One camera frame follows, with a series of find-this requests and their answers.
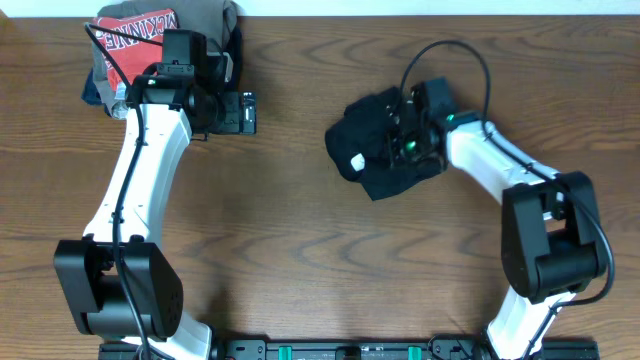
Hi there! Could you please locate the navy folded garment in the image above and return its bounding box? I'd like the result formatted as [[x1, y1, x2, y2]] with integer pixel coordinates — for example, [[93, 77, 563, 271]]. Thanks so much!
[[81, 27, 243, 114]]

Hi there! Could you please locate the red printed folded shirt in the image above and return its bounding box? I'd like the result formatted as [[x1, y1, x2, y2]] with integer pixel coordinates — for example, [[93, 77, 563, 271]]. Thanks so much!
[[93, 8, 178, 82]]

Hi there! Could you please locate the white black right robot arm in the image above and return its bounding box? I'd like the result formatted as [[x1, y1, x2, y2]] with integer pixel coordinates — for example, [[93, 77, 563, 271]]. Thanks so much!
[[385, 99, 615, 359]]

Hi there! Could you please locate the black t-shirt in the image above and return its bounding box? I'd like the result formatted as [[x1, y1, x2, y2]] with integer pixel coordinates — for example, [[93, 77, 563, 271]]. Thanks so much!
[[324, 87, 443, 201]]

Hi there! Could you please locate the grey folded garment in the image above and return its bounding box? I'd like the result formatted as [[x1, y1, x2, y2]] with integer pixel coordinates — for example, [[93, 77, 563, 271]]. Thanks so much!
[[92, 0, 237, 120]]

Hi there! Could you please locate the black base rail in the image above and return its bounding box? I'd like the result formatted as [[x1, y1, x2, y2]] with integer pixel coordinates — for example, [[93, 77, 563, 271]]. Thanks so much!
[[98, 335, 601, 360]]

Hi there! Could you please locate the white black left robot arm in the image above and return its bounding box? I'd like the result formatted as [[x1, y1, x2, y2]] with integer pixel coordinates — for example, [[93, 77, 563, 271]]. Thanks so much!
[[54, 75, 257, 359]]

